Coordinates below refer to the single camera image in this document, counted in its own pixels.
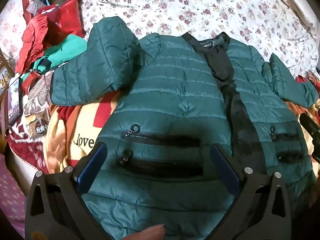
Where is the pink floral mat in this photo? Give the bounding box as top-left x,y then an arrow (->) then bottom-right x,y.
0,154 -> 34,233

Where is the yellow red striped garment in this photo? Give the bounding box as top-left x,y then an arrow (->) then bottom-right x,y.
44,90 -> 120,175

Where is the dark green puffer jacket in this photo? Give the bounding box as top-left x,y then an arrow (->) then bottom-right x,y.
49,16 -> 319,240

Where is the black smartphone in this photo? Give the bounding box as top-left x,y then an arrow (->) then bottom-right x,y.
7,76 -> 25,126

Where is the red shiny bag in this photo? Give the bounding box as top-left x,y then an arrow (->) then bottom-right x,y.
37,0 -> 84,46

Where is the floral bed sheet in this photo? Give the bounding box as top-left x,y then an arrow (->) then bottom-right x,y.
0,0 -> 319,78

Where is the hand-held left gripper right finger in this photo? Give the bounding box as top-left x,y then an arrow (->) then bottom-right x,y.
211,143 -> 292,240

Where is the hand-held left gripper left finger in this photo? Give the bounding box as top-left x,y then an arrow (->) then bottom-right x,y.
25,142 -> 110,240

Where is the red puffer garment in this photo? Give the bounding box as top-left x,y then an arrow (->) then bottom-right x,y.
15,15 -> 49,73

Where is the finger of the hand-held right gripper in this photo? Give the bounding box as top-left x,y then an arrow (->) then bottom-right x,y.
299,113 -> 320,142

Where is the bright green sweater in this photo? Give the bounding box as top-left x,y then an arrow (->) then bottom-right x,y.
20,34 -> 88,87

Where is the person's left hand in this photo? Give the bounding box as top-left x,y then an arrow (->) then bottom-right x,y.
122,224 -> 165,240

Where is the leaf patterned maroon blanket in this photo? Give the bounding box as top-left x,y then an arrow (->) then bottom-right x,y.
6,72 -> 60,173

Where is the clear plastic bag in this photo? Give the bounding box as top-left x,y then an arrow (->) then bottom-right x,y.
27,0 -> 44,14

